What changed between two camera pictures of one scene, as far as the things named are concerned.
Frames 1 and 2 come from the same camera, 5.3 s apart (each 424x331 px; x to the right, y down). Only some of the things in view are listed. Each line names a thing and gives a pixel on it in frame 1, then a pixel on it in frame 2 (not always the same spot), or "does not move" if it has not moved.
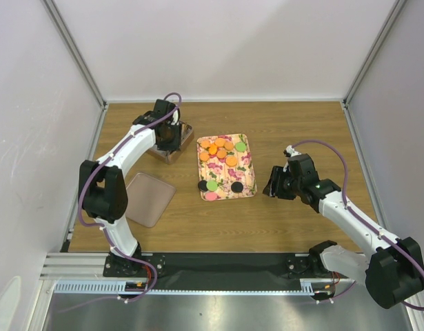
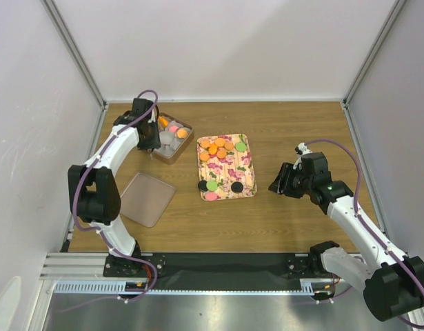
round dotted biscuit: (220, 142) does not move
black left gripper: (175, 144) → (154, 143)
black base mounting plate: (220, 271) does not move
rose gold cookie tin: (186, 134) does not move
